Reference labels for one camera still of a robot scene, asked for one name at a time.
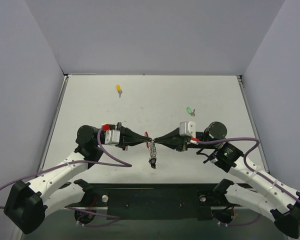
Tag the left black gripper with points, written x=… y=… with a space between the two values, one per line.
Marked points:
x=122 y=137

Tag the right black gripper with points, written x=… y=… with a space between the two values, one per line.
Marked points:
x=181 y=141

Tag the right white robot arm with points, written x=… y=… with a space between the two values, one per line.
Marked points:
x=270 y=197

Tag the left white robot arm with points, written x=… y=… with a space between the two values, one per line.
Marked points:
x=33 y=198

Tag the green tagged key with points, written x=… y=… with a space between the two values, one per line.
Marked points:
x=190 y=111

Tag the yellow tagged key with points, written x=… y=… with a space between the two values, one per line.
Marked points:
x=119 y=90

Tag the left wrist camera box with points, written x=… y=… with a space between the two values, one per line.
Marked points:
x=111 y=134

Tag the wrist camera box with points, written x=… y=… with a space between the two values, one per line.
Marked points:
x=111 y=134
x=187 y=130

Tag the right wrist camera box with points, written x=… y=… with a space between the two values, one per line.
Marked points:
x=187 y=130

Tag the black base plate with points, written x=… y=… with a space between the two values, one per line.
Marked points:
x=157 y=201

